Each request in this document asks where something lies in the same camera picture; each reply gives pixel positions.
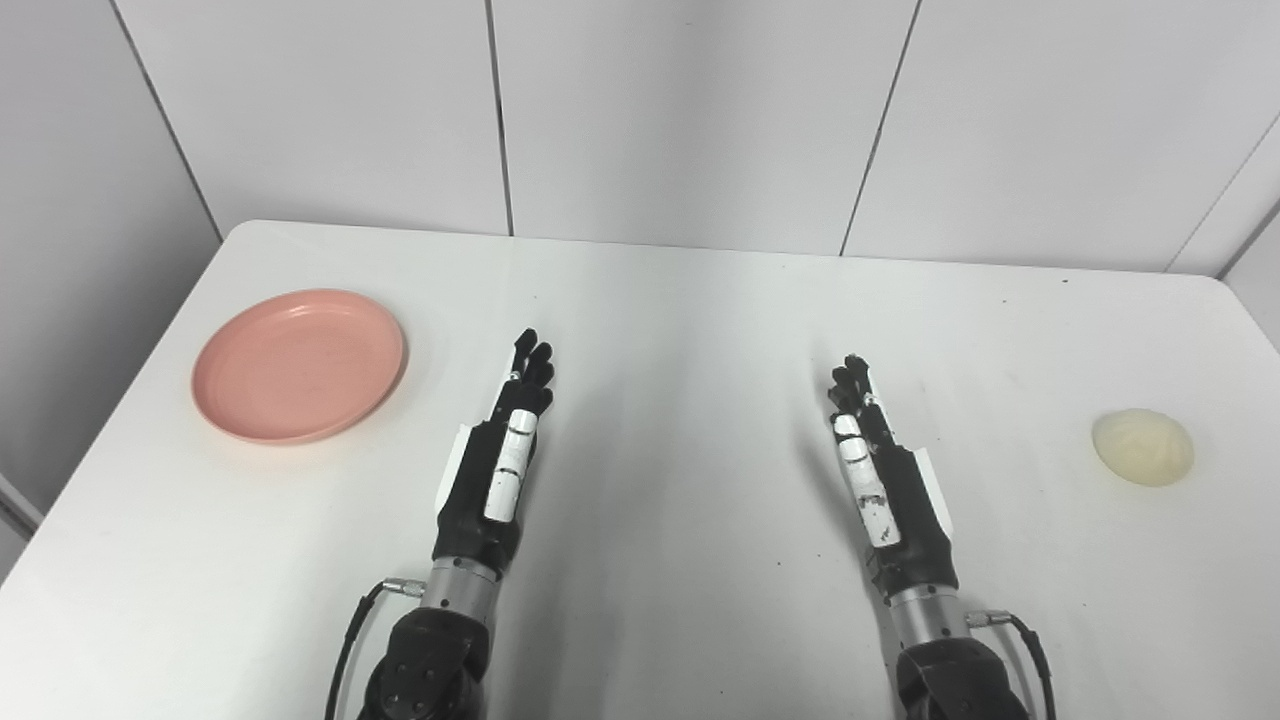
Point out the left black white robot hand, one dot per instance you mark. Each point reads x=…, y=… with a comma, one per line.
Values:
x=478, y=500

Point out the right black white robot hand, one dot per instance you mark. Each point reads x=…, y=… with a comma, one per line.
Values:
x=905, y=520

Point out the pink round plate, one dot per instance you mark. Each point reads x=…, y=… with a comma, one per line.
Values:
x=298, y=365

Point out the white steamed bun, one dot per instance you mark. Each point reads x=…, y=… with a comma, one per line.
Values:
x=1143, y=446

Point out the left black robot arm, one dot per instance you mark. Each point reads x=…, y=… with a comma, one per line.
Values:
x=430, y=650

